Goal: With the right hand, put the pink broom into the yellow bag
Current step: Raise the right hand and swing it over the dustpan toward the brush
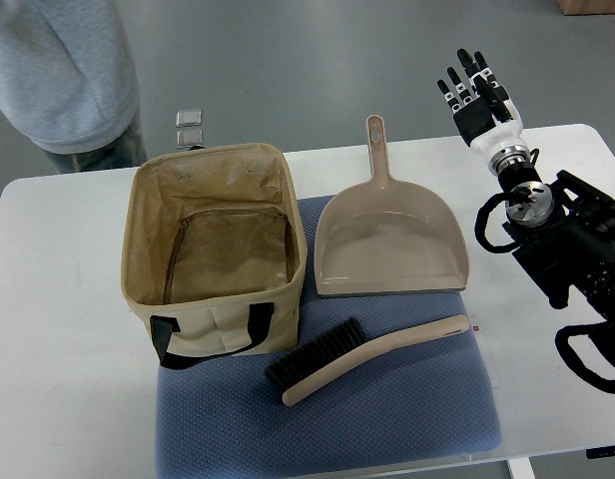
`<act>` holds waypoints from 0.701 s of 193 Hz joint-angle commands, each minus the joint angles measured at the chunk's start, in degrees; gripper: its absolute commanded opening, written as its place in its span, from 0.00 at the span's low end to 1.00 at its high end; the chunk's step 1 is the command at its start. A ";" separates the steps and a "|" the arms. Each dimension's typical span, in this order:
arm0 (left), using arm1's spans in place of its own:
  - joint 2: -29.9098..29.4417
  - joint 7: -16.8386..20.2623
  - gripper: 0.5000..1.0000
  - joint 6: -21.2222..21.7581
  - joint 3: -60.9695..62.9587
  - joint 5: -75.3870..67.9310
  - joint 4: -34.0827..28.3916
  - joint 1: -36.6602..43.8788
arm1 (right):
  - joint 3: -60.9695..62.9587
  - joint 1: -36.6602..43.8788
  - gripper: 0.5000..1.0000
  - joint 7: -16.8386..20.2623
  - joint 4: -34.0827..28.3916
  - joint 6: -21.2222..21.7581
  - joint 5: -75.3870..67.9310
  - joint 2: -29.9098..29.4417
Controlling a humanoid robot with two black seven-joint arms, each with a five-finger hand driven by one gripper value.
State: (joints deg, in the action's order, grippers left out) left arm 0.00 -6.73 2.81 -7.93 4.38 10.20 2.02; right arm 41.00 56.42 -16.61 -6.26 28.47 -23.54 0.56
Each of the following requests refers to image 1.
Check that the pink hand broom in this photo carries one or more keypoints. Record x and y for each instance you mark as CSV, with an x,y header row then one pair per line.
x,y
343,348

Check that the pink dustpan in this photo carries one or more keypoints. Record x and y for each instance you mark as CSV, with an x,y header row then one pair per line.
x,y
387,236

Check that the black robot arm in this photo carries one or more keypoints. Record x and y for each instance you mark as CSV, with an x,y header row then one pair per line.
x,y
563,236

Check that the blue textured mat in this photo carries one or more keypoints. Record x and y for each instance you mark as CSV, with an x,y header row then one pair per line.
x,y
224,419

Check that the black table control panel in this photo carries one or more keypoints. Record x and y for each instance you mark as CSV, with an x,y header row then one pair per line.
x,y
600,452

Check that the upper metal floor plate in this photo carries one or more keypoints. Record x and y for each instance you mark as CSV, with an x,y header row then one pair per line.
x,y
188,118

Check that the beige fabric bag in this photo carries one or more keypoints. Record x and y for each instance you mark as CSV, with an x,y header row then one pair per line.
x,y
214,254

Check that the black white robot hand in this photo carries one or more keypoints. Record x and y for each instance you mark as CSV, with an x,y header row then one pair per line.
x,y
482,110

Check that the cardboard box corner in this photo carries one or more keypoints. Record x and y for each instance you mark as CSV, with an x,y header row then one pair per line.
x,y
586,7

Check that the person in grey hoodie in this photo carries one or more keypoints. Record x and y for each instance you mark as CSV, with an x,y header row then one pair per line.
x,y
68,83

